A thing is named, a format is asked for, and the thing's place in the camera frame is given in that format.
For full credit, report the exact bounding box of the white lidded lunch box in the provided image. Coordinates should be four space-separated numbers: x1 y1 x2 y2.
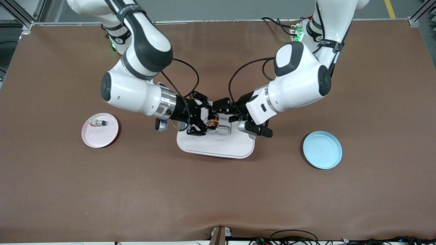
176 100 256 159

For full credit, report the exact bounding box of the light blue round plate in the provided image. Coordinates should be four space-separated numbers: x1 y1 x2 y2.
303 131 343 170

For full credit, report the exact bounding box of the pink round plate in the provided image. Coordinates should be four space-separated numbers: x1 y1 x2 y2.
81 113 119 148

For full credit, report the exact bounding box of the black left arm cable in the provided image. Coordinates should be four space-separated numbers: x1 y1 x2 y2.
228 57 276 114

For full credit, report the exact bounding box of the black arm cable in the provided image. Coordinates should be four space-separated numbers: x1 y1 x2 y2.
228 57 276 114
160 58 200 132

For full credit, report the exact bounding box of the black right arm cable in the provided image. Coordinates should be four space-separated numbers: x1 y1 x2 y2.
160 58 200 132

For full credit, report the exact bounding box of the silver table edge rail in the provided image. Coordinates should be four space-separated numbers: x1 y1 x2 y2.
34 19 409 25

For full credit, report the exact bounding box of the brown table edge bracket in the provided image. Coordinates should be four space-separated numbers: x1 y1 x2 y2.
208 226 233 245

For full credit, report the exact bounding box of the black cable loop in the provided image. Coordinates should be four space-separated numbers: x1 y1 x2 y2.
269 229 319 245

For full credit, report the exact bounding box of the aluminium frame post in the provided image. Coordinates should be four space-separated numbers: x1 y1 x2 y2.
0 0 46 30
408 0 436 28

